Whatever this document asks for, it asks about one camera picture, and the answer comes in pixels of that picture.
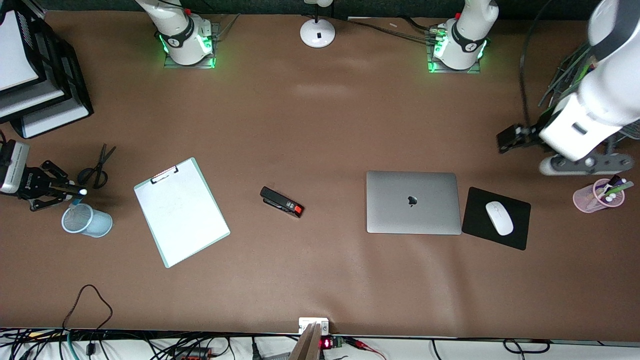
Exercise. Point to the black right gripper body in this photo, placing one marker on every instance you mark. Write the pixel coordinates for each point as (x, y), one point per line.
(31, 186)

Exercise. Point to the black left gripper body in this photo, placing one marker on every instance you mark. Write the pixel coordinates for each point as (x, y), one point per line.
(531, 135)

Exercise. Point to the blue marker white cap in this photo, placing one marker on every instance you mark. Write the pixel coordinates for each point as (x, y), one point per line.
(83, 191)

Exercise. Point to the silver laptop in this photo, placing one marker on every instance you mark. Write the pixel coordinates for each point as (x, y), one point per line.
(412, 202)

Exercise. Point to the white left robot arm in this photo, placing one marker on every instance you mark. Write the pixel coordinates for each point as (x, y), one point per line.
(595, 115)

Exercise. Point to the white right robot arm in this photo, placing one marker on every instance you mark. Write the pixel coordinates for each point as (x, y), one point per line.
(182, 35)

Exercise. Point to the black capped marker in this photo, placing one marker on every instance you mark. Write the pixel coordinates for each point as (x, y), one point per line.
(613, 180)

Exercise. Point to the black scissors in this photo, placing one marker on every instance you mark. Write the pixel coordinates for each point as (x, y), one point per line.
(101, 162)

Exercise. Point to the blue mesh pen cup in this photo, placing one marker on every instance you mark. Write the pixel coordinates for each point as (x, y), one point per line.
(95, 224)

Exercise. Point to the black stacked paper tray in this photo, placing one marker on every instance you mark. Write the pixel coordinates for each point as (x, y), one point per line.
(50, 117)

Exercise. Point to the white computer mouse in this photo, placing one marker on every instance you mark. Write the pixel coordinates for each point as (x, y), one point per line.
(499, 218)

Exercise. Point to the pink mesh pen cup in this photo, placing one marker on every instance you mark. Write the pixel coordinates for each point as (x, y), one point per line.
(585, 200)

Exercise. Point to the black mouse pad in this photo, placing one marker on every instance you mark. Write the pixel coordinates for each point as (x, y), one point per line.
(475, 225)

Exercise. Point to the black mesh desk organizer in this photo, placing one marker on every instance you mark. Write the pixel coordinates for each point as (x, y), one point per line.
(627, 132)

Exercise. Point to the white tipped pen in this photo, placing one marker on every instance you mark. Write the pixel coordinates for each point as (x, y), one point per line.
(608, 198)

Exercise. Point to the green pen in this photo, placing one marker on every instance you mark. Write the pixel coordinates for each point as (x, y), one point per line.
(621, 187)

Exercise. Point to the teal clipboard with white paper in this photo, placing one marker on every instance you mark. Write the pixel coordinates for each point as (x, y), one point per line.
(185, 220)

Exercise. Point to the orange power strip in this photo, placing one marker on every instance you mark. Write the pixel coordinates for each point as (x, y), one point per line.
(192, 354)

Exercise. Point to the white round stand base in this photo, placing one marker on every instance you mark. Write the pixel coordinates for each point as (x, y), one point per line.
(317, 34)

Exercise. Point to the black red stapler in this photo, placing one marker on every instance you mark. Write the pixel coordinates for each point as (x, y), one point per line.
(280, 201)

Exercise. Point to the red LED circuit board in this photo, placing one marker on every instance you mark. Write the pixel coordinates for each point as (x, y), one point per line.
(331, 343)

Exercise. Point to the small white box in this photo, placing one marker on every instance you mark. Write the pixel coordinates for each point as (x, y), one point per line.
(305, 322)

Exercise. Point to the wooden camera stand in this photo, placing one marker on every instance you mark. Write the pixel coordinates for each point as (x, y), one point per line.
(307, 345)

